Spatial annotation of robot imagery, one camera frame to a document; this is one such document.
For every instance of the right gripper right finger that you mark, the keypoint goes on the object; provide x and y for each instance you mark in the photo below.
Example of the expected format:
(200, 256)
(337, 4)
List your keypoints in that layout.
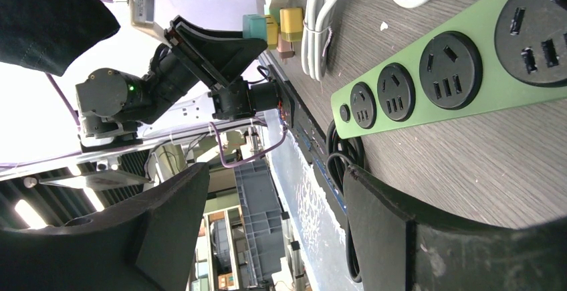
(403, 243)

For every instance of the pink plug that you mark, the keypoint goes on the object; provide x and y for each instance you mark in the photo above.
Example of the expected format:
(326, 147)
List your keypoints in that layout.
(284, 48)

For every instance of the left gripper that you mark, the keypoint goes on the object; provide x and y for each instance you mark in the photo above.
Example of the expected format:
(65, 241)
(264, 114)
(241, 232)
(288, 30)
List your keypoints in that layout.
(215, 57)

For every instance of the teal plug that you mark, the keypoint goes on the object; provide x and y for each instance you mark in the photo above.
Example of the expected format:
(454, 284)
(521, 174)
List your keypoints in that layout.
(254, 27)

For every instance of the black garment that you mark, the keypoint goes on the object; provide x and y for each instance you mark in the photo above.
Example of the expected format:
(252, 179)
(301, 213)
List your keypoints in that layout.
(49, 35)

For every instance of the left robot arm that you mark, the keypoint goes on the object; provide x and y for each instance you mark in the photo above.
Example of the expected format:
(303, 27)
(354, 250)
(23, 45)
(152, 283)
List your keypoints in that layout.
(113, 105)

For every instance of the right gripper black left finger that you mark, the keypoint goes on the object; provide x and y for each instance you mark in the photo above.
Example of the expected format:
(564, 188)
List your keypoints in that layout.
(146, 242)

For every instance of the green power strip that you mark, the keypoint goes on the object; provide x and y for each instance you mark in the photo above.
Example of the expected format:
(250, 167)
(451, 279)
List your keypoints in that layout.
(494, 55)

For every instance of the yellow plug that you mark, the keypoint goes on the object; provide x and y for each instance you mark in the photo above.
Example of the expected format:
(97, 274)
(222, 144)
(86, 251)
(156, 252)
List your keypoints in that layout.
(272, 32)
(291, 24)

